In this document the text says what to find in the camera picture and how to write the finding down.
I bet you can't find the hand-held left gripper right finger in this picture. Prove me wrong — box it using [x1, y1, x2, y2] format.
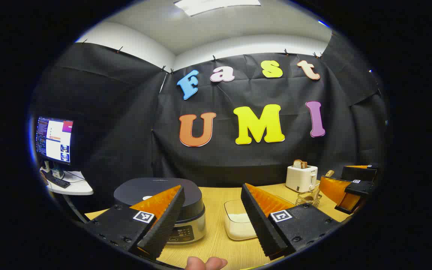
[241, 183, 342, 261]

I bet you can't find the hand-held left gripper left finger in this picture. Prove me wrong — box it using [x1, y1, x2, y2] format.
[84, 184, 186, 261]

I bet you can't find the wooden spoon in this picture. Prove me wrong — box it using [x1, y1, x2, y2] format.
[305, 170, 335, 203]

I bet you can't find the wire chopstick holder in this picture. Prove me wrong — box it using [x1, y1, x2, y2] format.
[295, 191, 322, 208]

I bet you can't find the black and silver rice cooker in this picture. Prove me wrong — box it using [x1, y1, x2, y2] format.
[114, 177, 206, 245]

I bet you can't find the clear plastic rice box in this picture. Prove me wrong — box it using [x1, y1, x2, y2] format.
[223, 199, 261, 241]

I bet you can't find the white toaster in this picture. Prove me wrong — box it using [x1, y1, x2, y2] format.
[286, 165, 318, 193]

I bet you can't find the black backdrop cloth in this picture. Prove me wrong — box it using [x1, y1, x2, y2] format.
[30, 34, 389, 210]

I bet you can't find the white side table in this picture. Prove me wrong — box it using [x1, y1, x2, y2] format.
[40, 169, 94, 224]

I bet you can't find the black keyboard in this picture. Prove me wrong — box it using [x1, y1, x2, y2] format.
[43, 173, 71, 189]

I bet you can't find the computer monitor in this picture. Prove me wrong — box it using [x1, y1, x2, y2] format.
[35, 116, 75, 165]

